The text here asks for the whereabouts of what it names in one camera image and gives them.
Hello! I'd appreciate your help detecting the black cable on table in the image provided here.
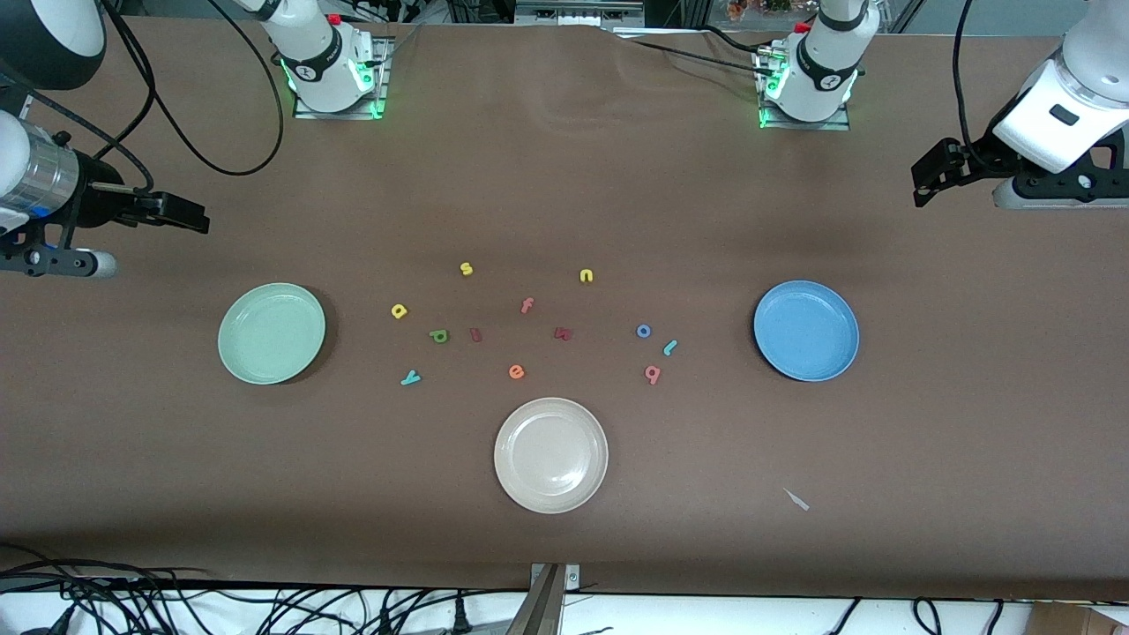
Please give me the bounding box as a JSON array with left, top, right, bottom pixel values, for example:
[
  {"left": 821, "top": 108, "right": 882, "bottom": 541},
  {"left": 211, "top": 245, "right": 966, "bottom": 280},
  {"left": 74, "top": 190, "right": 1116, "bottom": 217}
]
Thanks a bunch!
[{"left": 613, "top": 32, "right": 770, "bottom": 77}]

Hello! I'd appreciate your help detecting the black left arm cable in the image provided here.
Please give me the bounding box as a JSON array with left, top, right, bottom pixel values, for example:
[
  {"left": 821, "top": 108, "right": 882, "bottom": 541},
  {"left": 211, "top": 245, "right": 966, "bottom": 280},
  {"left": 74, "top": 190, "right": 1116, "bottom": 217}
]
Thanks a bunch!
[{"left": 951, "top": 0, "right": 982, "bottom": 153}]

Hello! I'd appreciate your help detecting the brown table cover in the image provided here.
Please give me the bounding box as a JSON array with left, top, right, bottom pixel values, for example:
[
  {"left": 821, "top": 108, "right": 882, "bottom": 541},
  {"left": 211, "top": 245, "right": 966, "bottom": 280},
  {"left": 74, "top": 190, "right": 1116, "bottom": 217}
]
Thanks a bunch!
[{"left": 0, "top": 16, "right": 1129, "bottom": 601}]

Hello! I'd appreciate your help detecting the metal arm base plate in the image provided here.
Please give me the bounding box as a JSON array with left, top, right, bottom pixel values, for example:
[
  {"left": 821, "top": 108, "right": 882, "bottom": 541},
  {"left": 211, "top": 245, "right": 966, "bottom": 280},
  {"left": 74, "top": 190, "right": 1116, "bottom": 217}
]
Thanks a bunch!
[
  {"left": 759, "top": 44, "right": 852, "bottom": 131},
  {"left": 294, "top": 35, "right": 391, "bottom": 120}
]

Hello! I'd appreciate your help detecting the blue plate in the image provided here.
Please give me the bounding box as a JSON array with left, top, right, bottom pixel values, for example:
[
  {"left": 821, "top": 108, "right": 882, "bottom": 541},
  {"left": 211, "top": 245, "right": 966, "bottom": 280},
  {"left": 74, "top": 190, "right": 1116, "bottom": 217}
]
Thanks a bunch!
[{"left": 753, "top": 280, "right": 861, "bottom": 383}]

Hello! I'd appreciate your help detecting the green plate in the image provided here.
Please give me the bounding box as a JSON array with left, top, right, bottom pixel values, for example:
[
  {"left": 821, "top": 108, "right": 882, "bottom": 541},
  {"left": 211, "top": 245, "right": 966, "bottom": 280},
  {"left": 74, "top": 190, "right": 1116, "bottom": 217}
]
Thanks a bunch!
[{"left": 218, "top": 282, "right": 326, "bottom": 385}]

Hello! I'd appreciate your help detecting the orange decoration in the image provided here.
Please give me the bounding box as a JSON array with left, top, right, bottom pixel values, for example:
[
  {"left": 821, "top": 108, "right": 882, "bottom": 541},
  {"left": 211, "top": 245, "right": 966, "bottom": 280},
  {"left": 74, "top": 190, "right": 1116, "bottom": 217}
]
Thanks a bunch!
[{"left": 728, "top": 0, "right": 795, "bottom": 22}]

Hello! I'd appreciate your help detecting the beige plate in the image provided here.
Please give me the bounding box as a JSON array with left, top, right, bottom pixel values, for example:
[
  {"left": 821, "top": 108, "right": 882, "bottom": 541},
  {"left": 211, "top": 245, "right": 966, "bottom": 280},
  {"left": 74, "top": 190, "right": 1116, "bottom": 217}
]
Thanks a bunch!
[{"left": 494, "top": 397, "right": 609, "bottom": 515}]

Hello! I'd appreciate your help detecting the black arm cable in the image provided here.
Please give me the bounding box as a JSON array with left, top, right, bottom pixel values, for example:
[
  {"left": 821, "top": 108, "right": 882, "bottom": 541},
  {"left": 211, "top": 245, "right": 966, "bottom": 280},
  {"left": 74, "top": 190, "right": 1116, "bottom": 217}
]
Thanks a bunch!
[
  {"left": 951, "top": 0, "right": 982, "bottom": 153},
  {"left": 18, "top": 0, "right": 285, "bottom": 191}
]

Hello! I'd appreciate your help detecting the dark metal beam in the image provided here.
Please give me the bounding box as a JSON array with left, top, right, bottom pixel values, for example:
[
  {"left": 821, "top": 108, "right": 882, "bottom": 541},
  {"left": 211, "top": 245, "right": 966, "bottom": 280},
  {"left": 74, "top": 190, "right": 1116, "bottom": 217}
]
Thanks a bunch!
[{"left": 507, "top": 564, "right": 565, "bottom": 635}]

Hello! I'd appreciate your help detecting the cardboard box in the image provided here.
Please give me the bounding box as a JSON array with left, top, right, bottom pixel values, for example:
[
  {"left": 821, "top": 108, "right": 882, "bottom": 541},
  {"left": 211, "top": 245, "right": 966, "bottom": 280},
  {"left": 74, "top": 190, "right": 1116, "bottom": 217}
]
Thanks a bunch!
[{"left": 1028, "top": 602, "right": 1129, "bottom": 635}]

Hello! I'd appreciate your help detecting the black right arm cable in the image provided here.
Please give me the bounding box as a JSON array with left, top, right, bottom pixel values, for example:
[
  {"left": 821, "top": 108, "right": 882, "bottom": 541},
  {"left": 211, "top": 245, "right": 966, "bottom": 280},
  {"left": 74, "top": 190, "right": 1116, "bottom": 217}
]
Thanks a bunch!
[{"left": 18, "top": 0, "right": 285, "bottom": 191}]

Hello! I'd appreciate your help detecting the grey metal frame equipment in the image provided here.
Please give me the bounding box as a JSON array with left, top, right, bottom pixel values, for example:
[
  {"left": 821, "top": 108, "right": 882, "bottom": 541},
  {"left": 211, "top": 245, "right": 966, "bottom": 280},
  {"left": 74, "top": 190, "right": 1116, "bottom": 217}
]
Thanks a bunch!
[{"left": 516, "top": 0, "right": 645, "bottom": 27}]

